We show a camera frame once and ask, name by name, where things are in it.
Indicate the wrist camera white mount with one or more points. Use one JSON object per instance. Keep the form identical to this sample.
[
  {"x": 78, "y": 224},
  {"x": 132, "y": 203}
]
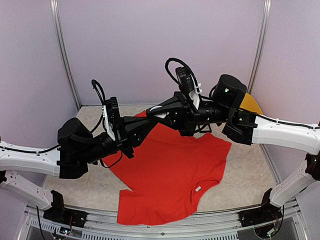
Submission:
[
  {"x": 111, "y": 115},
  {"x": 188, "y": 86}
]

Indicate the grey corner post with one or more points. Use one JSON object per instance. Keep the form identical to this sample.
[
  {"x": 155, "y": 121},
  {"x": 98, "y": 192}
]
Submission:
[
  {"x": 267, "y": 4},
  {"x": 54, "y": 5}
]

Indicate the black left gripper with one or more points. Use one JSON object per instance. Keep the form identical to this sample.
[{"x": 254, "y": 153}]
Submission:
[{"x": 129, "y": 132}]

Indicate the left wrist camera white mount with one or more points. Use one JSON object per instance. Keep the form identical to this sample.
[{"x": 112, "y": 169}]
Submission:
[{"x": 111, "y": 115}]

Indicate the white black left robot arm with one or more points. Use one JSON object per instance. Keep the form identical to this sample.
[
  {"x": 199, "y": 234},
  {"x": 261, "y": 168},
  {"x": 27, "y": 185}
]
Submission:
[{"x": 77, "y": 149}]

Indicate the grey aluminium front rail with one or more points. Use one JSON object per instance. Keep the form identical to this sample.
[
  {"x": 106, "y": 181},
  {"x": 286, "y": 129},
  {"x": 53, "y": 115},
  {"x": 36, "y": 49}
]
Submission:
[{"x": 212, "y": 225}]

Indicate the grey corner post right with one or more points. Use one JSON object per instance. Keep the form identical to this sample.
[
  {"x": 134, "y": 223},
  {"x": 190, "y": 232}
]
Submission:
[{"x": 267, "y": 4}]

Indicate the yellow plastic basket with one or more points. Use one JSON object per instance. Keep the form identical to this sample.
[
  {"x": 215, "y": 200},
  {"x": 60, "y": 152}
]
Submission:
[{"x": 250, "y": 104}]

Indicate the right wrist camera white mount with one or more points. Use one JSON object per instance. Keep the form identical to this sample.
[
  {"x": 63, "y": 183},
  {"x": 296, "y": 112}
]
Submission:
[{"x": 188, "y": 86}]

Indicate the grey corner post left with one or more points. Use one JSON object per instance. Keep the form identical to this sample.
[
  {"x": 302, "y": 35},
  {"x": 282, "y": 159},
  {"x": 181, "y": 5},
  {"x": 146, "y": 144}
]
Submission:
[{"x": 54, "y": 5}]

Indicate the red t-shirt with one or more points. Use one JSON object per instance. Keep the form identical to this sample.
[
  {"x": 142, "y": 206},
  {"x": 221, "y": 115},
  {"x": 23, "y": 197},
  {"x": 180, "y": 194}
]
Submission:
[{"x": 167, "y": 176}]

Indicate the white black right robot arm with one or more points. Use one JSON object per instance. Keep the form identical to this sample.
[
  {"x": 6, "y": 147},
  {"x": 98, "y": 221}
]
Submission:
[{"x": 242, "y": 126}]

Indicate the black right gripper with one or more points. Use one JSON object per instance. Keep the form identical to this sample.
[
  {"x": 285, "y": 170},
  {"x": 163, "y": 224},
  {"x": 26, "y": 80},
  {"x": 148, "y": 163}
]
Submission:
[{"x": 184, "y": 115}]

